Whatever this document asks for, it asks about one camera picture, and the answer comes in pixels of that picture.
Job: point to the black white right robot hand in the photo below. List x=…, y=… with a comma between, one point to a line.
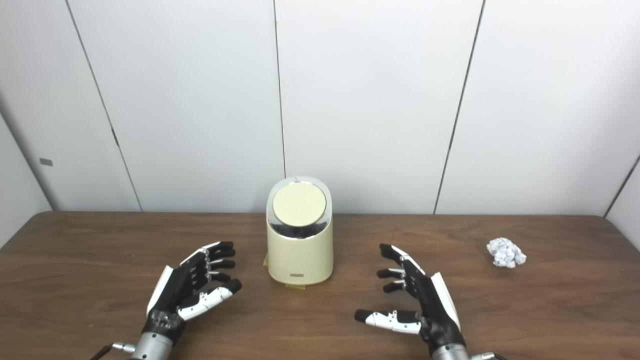
x=432, y=305

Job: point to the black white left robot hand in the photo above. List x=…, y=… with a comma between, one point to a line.
x=172, y=290

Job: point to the white paper ball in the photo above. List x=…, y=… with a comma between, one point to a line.
x=506, y=253

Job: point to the cream round bin lid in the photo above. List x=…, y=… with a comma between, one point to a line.
x=299, y=204

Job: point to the cream-colored trash bin body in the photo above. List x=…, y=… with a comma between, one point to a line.
x=300, y=255

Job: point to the small gray wall label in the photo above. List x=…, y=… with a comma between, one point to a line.
x=46, y=162

